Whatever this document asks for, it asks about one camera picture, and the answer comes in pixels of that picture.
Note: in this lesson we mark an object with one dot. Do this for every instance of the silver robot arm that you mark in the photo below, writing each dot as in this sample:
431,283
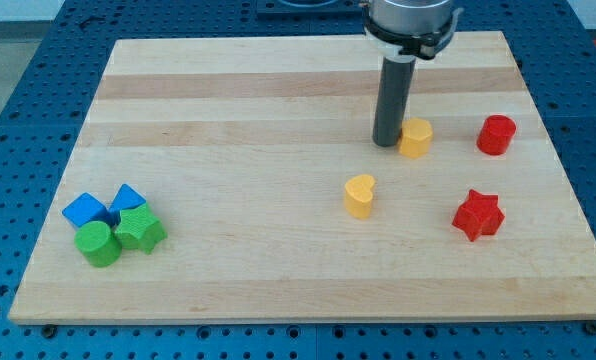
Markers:
406,30

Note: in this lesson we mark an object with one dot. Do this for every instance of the yellow heart block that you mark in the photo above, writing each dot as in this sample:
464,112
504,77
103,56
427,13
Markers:
358,196

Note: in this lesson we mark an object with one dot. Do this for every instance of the wooden board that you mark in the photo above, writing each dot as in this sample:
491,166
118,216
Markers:
242,147

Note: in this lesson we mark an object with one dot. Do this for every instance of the dark grey cylindrical pointer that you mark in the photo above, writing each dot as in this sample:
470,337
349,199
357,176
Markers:
394,87

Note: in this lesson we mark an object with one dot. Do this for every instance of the yellow hexagon block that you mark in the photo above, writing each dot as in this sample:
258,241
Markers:
415,138

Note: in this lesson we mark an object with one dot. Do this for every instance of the green star block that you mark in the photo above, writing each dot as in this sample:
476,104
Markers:
140,229

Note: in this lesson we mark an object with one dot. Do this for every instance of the blue triangle block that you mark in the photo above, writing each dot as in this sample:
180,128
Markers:
126,198

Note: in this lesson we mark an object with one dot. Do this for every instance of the red star block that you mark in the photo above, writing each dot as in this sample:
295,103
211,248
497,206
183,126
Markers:
479,215

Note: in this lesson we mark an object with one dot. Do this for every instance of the red cylinder block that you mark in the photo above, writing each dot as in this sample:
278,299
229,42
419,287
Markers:
496,134

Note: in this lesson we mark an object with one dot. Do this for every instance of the green cylinder block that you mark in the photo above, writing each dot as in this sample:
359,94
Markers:
97,243

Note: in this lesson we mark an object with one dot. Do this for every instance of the blue cube block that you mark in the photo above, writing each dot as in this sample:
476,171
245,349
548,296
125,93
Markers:
86,208

